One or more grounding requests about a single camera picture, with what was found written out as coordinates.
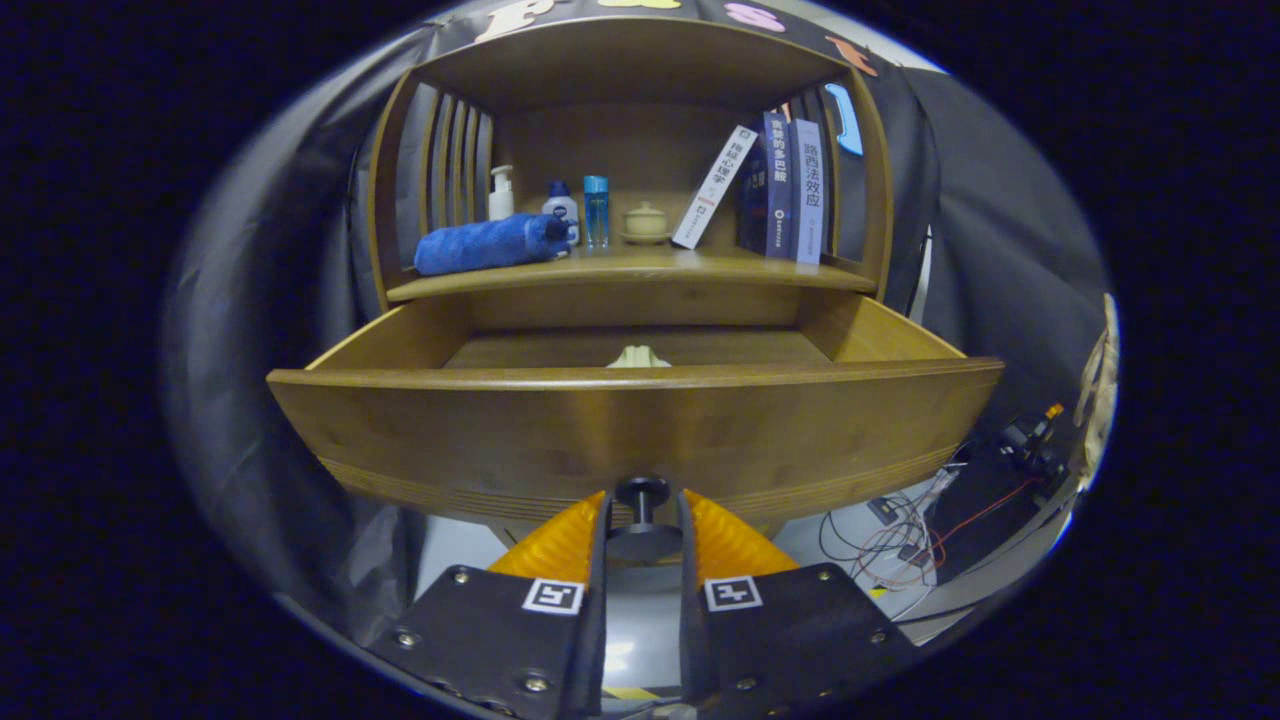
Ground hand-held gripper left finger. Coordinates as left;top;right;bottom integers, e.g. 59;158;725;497
370;490;611;719

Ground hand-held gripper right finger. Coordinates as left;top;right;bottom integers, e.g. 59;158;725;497
678;488;921;719

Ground black round drawer knob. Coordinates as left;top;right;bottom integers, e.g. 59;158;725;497
605;476;686;561

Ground wooden countertop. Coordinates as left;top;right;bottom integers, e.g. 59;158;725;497
385;245;879;304

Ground wooden cabinet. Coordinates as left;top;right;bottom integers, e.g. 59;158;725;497
365;15;894;326

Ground black device with orange tip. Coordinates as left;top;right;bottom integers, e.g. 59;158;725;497
995;403;1071;481

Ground blue rolled towel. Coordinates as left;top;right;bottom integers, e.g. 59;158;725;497
414;212;571;278

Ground metal light stand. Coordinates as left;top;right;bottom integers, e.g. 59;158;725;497
908;228;936;323

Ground cream lidded teacup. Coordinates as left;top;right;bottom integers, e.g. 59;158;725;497
621;201;671;245

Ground clear blue bottle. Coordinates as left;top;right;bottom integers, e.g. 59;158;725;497
584;175;610;249

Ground white bottle with blue cap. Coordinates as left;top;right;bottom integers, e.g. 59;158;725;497
542;180;581;246

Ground beige bag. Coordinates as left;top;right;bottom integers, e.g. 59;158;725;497
1075;295;1119;491

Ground white book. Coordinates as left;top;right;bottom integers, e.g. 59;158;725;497
671;125;759;251

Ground light purple book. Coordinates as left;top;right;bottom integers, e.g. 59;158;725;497
790;118;829;266

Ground dark blue book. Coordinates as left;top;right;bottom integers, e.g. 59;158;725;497
738;110;798;261

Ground thin cable tangle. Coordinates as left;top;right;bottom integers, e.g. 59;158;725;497
820;465;1046;593

